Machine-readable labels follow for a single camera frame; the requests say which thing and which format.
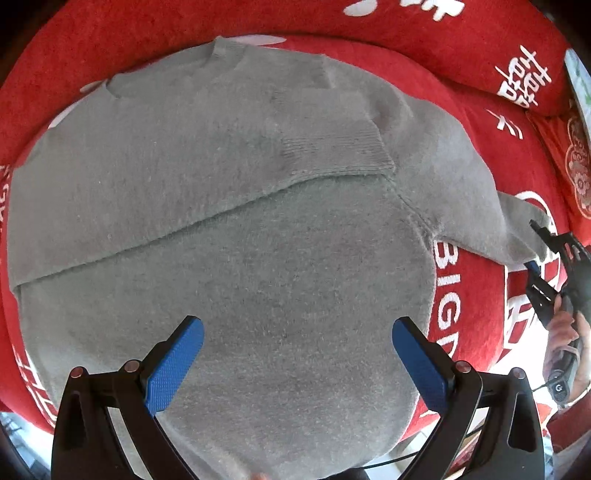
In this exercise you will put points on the grey knit sweater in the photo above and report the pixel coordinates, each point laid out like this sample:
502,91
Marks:
231,207

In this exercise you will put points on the red printed back cushion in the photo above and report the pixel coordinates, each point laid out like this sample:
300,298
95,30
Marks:
415,37

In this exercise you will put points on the red patterned pillow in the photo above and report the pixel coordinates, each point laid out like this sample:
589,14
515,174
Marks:
572,161

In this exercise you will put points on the person's right hand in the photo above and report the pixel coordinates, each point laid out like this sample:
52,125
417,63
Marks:
561,330

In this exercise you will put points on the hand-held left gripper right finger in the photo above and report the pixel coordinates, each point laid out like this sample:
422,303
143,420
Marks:
420,364

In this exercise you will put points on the white patterned cushion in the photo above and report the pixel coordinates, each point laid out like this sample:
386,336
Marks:
579,74

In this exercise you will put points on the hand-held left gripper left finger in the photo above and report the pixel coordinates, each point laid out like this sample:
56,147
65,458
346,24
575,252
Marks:
173,369

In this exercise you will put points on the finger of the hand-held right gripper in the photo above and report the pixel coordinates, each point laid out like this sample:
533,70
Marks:
538,290
544,234

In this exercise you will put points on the red printed sofa seat cover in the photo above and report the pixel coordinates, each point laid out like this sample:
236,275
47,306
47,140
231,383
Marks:
480,152

